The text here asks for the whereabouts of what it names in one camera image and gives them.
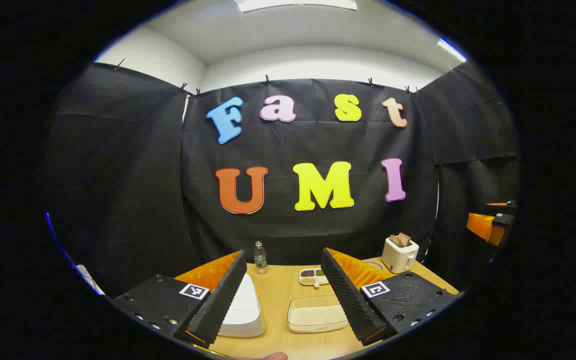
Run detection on white flat object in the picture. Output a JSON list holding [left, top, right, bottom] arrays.
[[75, 264, 105, 297]]

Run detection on white divided grain dish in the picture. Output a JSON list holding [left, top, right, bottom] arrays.
[[299, 268, 330, 288]]

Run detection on white toaster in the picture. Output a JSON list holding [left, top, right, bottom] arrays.
[[381, 235, 420, 274]]

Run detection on clear plastic water bottle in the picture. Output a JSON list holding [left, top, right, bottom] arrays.
[[253, 241, 269, 275]]

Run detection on narrow ceiling light strip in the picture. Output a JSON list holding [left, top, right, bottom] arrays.
[[437, 37, 468, 63]]

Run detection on black backdrop cloth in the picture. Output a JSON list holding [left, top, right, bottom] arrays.
[[43, 62, 521, 301]]

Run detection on white rice grains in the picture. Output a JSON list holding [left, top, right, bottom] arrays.
[[292, 299, 345, 326]]

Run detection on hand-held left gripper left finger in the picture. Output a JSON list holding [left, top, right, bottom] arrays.
[[110, 250, 248, 350]]

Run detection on white rice cooker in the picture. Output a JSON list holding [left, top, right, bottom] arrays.
[[218, 274, 266, 338]]

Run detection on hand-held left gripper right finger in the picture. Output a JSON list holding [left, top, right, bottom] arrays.
[[321, 247, 461, 347]]

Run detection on ceiling light panel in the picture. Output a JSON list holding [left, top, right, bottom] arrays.
[[233, 0, 358, 13]]

